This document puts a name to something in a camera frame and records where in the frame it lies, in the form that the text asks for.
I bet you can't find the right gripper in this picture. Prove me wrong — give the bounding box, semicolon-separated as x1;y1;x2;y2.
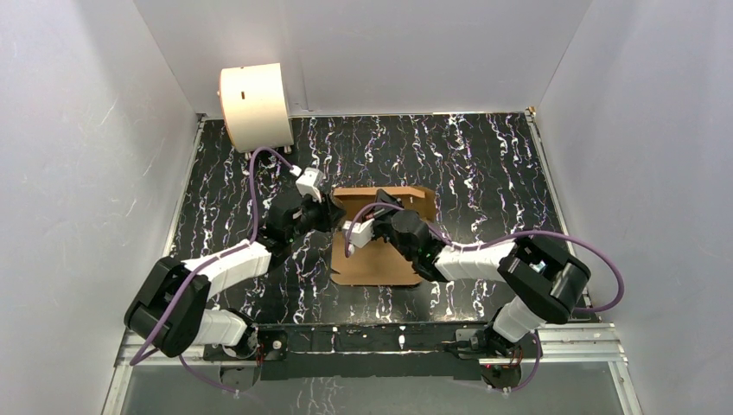
362;189;415;264

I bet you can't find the brown cardboard box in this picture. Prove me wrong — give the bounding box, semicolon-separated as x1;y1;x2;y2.
330;186;437;286

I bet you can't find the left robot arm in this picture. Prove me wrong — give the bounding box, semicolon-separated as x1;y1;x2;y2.
124;195;346;361

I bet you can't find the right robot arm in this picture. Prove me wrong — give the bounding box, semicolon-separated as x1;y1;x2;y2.
366;207;591;358

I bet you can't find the cream cylindrical wooden box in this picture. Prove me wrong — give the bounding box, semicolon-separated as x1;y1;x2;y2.
218;63;294;154

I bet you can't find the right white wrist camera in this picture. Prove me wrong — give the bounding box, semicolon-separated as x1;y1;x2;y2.
341;219;373;255

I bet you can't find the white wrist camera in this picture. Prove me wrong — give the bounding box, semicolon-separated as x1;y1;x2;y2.
341;219;373;255
290;164;324;202

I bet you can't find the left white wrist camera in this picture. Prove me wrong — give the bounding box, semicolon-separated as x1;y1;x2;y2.
290;164;324;202

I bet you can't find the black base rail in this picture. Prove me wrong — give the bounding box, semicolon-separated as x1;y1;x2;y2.
203;322;538;380

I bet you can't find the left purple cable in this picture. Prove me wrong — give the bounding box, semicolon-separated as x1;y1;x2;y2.
128;145;304;396

